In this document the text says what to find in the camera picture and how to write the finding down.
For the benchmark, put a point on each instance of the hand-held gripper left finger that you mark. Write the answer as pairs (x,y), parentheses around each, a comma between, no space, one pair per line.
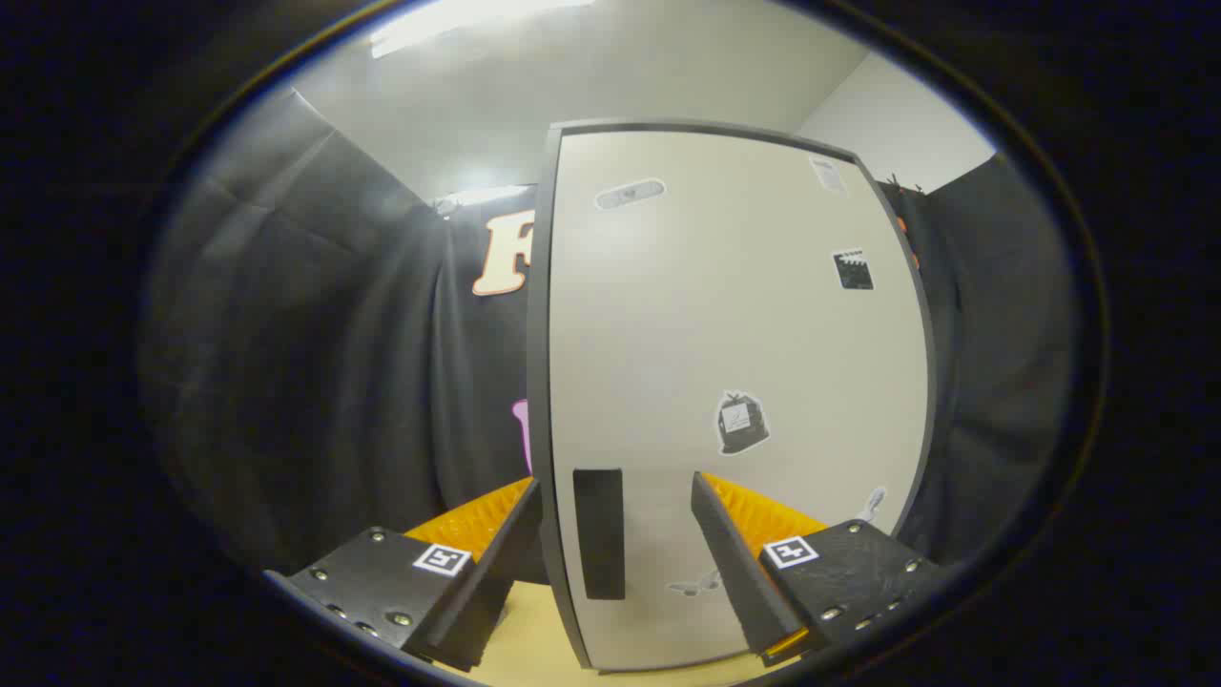
(501,563)

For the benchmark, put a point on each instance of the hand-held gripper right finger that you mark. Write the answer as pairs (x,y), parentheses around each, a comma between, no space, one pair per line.
(734,563)

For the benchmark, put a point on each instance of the dark grey shoe cabinet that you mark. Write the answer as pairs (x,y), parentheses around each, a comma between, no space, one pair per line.
(538,382)

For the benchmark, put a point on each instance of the white shoe cabinet door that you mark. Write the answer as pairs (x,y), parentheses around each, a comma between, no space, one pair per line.
(725,324)

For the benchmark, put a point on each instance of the black backdrop cloth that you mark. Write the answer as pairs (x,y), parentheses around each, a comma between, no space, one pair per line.
(334,382)

